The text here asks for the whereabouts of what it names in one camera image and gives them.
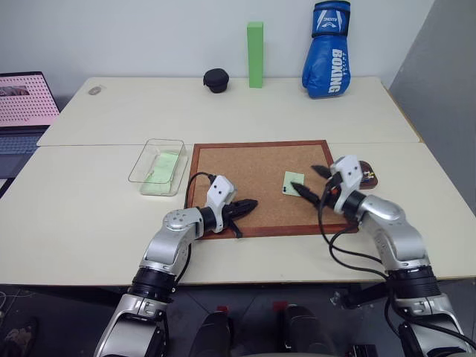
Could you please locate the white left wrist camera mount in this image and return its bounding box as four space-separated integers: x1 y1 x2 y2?
205 175 239 234

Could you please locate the clear plastic box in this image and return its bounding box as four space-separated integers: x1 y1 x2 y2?
127 138 188 197

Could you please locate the laptop with pink screen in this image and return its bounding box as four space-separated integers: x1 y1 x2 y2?
0 71 61 199

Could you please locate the grey partition panel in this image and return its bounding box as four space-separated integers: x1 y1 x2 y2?
387 0 476 221

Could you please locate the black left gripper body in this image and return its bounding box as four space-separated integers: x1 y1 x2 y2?
221 202 245 228

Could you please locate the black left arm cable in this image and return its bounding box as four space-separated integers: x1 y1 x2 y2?
183 171 217 211

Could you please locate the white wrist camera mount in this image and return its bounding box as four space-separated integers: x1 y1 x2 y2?
329 155 364 205
205 175 239 234

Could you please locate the green note stack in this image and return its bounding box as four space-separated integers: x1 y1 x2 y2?
141 149 181 195

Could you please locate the green sticky note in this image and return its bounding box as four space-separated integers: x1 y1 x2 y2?
281 170 306 197

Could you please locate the black round zip case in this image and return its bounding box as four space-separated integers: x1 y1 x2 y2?
202 68 230 94

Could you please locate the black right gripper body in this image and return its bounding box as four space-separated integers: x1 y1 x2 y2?
319 172 343 212

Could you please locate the tall green block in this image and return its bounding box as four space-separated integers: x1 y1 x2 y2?
246 21 266 89

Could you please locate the blue boxing glove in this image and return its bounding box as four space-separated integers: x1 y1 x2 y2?
301 0 353 100

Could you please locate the black metal table bracket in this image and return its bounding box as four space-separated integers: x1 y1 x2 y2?
329 281 392 310

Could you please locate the brown wooden tray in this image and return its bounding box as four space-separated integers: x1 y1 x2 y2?
356 160 380 191

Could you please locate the cork board with wooden frame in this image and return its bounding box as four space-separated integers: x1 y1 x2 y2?
184 139 360 240

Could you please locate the dark rounded shape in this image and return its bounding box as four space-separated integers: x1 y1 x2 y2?
272 301 336 357

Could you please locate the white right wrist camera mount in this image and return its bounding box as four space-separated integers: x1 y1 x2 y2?
329 155 364 205

